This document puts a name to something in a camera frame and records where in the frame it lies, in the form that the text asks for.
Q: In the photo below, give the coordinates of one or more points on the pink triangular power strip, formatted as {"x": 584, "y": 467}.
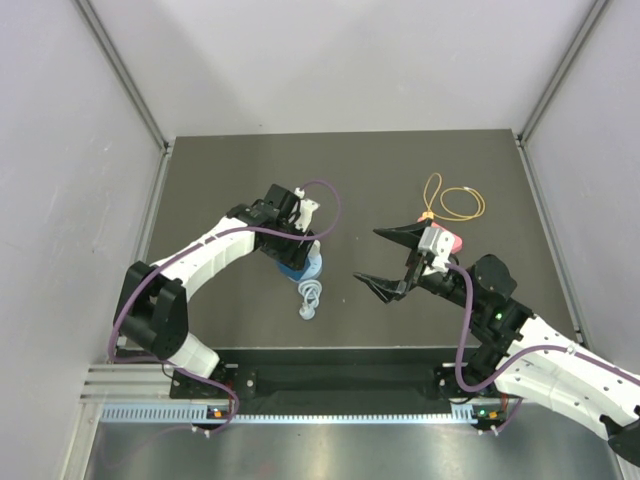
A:
{"x": 439, "y": 241}

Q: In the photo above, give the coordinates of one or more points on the blue cube plug adapter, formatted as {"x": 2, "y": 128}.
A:
{"x": 290, "y": 273}

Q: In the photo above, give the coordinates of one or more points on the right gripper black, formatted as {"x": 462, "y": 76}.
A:
{"x": 388, "y": 290}

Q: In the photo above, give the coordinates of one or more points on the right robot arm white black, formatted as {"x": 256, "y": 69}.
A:
{"x": 505, "y": 345}

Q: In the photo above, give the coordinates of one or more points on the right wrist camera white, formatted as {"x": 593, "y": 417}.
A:
{"x": 434, "y": 264}

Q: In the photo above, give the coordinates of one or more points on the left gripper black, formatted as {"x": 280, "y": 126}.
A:
{"x": 295, "y": 257}

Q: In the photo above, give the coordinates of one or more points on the light blue round power strip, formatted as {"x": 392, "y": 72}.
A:
{"x": 309, "y": 285}

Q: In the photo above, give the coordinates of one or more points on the slotted cable duct rail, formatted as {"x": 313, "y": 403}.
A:
{"x": 206, "y": 414}

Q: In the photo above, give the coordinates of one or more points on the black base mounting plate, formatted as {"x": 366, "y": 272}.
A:
{"x": 389, "y": 380}

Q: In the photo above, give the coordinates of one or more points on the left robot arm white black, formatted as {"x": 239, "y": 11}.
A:
{"x": 152, "y": 310}

